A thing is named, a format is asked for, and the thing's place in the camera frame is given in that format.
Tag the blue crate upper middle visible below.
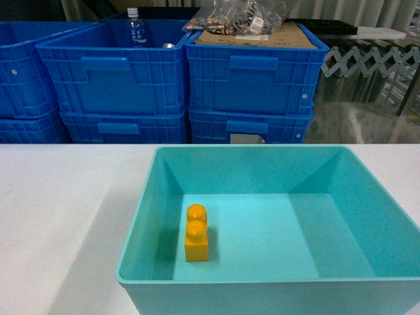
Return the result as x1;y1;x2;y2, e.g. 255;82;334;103
36;19;189;116

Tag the blue crate lower middle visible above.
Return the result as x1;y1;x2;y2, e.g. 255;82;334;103
60;112;186;144

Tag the blue crate lower left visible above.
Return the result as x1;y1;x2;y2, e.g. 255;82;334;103
1;111;72;144

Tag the blue crate upper left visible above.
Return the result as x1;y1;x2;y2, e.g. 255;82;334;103
1;21;93;119

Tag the clear water bottle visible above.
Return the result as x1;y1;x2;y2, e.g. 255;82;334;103
126;7;148;48

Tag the blue crate lower right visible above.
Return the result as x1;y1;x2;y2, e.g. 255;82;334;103
188;110;313;144

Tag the blue crate upper right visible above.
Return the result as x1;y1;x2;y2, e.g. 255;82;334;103
186;24;329;116

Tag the teal plastic bin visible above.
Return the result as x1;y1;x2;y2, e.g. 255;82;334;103
115;144;419;314

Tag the clear bag of parts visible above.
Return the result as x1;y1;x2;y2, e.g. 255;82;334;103
182;1;289;36

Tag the blue crate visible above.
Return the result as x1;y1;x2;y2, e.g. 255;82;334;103
186;24;329;116
1;111;72;144
188;110;313;144
60;112;186;144
1;21;93;119
36;19;189;116

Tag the expandable roller conveyor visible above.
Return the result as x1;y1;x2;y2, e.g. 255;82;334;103
321;46;419;77

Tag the brown cardboard sheet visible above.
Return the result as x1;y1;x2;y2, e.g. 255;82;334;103
194;23;316;49

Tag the yellow two-stud block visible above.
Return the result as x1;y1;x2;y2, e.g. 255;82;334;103
184;203;209;263

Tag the black tray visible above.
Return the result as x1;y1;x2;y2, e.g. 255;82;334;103
285;18;358;35

